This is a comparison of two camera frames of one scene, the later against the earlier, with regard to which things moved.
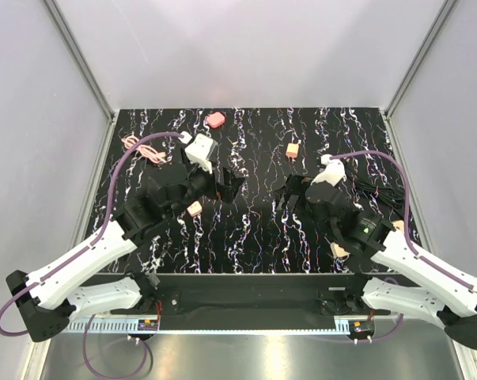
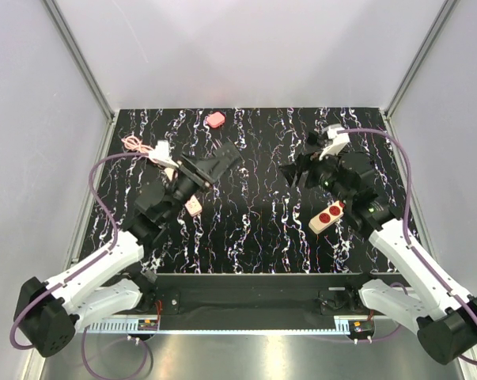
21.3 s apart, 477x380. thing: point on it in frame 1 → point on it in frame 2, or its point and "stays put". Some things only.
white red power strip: (338, 251) → (327, 218)
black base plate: (250, 301) stays put
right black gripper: (294, 186) → (309, 161)
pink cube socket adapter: (216, 119) stays put
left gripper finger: (229, 188) → (227, 156)
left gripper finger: (222, 176) → (227, 165)
